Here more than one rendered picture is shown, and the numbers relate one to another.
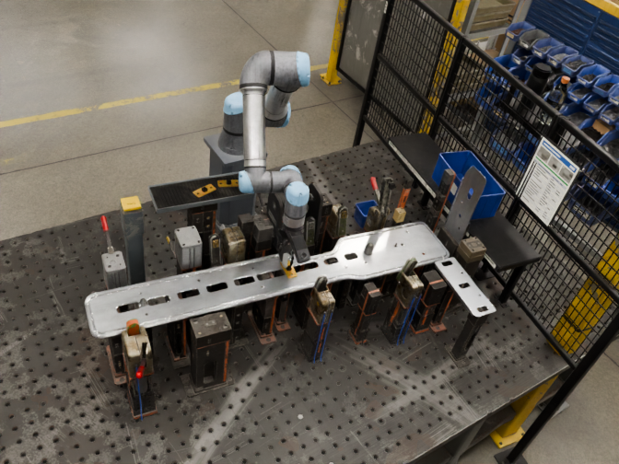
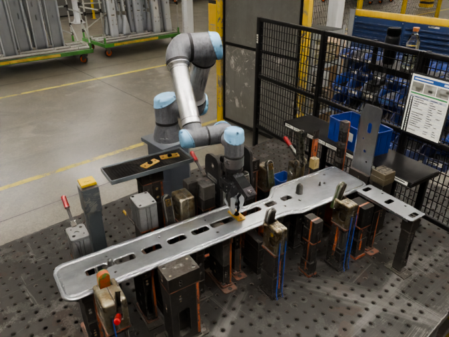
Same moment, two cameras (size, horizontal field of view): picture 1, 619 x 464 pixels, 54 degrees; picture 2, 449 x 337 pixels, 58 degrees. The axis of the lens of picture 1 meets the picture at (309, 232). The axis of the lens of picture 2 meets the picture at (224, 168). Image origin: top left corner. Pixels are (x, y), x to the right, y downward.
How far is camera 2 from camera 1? 68 cm
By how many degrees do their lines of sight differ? 14
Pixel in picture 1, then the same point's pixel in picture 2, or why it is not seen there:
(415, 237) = (333, 176)
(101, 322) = (72, 286)
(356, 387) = (322, 313)
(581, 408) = not seen: outside the picture
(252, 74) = (176, 49)
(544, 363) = not seen: outside the picture
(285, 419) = not seen: outside the picture
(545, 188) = (427, 112)
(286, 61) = (202, 36)
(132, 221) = (89, 197)
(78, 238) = (45, 241)
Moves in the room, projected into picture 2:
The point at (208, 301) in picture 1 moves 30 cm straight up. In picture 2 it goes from (172, 251) to (166, 179)
